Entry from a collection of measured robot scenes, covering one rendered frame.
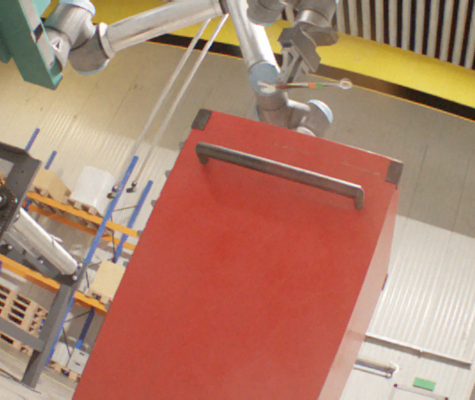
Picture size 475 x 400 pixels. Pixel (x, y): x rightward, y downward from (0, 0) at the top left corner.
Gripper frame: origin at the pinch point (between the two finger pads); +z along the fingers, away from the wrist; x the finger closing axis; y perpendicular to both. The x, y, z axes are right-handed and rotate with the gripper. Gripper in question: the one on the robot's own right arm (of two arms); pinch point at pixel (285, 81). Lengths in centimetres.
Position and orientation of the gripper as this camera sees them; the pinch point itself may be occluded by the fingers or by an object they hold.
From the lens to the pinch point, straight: 156.7
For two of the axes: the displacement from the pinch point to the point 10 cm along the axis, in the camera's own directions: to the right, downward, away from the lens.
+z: -3.6, 8.6, -3.5
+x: -5.1, -5.0, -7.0
